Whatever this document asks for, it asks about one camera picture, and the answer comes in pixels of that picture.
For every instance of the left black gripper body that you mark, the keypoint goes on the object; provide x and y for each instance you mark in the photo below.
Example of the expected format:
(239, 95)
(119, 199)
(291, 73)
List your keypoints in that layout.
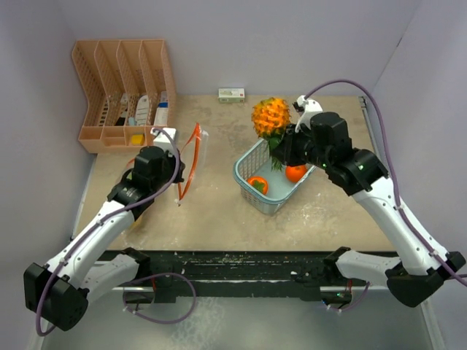
(168, 169)

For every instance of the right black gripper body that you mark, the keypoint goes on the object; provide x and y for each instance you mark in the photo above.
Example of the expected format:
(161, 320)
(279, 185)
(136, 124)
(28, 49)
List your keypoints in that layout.
(319, 154)

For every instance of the orange peeled fruit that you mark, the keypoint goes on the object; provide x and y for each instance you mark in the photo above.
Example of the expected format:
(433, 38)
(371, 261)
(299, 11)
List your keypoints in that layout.
(270, 117)

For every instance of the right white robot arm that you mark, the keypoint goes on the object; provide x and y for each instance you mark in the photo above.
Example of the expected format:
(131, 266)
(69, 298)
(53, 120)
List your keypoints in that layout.
(421, 265)

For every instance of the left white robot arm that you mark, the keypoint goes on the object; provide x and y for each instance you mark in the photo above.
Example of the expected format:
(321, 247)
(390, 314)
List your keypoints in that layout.
(61, 290)

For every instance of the yellow sponge block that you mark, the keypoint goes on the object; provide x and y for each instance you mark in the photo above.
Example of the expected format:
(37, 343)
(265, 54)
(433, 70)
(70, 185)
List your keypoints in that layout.
(137, 139)

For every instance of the blue plastic basket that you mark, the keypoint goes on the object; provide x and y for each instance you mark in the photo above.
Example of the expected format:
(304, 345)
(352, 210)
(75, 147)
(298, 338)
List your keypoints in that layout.
(256, 162)

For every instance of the white blue bottle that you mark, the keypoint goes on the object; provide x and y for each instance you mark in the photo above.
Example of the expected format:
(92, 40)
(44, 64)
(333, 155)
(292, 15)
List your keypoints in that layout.
(162, 110)

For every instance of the white pack in organizer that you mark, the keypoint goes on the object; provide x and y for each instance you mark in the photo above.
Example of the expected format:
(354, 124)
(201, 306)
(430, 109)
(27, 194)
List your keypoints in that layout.
(142, 110)

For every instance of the small green white box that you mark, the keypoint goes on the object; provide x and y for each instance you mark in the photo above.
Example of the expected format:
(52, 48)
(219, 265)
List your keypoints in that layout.
(228, 95)

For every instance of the orange file organizer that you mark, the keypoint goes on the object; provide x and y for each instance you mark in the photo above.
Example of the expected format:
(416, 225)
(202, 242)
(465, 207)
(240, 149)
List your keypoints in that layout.
(114, 74)

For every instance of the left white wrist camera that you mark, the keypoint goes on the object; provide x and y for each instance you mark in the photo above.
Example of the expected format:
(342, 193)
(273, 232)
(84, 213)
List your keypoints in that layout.
(165, 138)

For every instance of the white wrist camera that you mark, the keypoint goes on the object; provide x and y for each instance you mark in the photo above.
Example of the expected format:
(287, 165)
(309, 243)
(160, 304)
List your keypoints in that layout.
(165, 138)
(306, 108)

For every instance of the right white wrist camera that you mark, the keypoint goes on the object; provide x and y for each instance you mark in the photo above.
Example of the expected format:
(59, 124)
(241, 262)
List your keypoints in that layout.
(306, 108)

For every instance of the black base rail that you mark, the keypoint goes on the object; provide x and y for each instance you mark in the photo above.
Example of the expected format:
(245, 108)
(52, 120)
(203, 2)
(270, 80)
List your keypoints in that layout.
(235, 274)

